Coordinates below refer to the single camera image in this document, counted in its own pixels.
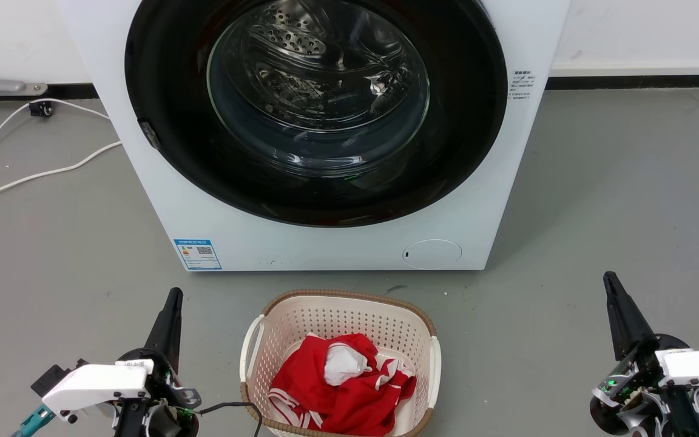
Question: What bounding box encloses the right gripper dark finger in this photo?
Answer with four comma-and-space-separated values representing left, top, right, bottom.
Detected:
603, 271, 658, 362

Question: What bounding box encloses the steel washer drum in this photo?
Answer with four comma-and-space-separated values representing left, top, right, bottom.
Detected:
228, 0, 424, 125

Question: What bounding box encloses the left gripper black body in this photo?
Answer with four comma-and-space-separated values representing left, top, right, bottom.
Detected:
116, 348, 201, 437

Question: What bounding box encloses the red white-striped garment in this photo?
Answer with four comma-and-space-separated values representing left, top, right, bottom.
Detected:
268, 333, 417, 436

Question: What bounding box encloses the round white filter cover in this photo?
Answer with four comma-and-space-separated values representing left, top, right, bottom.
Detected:
402, 239, 463, 271

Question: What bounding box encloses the short white floor cable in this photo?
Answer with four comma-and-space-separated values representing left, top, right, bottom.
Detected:
0, 141, 123, 205

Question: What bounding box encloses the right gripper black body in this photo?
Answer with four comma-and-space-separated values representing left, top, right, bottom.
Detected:
589, 336, 699, 437

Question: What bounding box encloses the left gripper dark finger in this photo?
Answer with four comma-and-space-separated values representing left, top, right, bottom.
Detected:
145, 288, 184, 372

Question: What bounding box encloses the cream perforated laundry basket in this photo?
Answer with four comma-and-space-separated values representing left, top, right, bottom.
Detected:
240, 289, 442, 437

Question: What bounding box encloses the teal cable connector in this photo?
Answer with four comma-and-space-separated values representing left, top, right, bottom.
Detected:
12, 405, 56, 437

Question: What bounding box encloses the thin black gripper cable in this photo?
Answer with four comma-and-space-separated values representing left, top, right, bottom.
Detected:
195, 401, 263, 437

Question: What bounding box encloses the white front-load washing machine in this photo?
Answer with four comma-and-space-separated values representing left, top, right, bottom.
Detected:
55, 0, 572, 272

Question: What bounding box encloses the round black washer door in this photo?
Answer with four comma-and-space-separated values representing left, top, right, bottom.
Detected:
124, 0, 508, 228

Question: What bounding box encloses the blue energy label sticker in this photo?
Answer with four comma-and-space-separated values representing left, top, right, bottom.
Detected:
174, 239, 223, 271

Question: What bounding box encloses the white crumpled cloth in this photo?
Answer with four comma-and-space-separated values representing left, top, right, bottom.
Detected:
323, 343, 371, 386

